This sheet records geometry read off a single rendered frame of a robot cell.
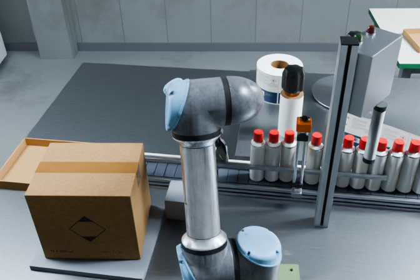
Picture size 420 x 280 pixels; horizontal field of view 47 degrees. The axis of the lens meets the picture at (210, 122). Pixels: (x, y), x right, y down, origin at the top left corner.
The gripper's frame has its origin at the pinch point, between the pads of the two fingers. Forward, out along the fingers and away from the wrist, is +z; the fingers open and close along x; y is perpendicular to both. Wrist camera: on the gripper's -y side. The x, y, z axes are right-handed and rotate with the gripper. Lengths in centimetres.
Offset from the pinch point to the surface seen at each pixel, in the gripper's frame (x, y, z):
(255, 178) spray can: -8.1, -2.5, 8.9
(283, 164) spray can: -19.3, -1.2, 7.8
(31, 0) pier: 188, 234, -65
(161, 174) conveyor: 22.6, -2.5, -6.7
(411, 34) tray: -73, 145, 57
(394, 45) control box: -67, -8, -22
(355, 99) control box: -53, -16, -16
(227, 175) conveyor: 1.7, -0.4, 5.4
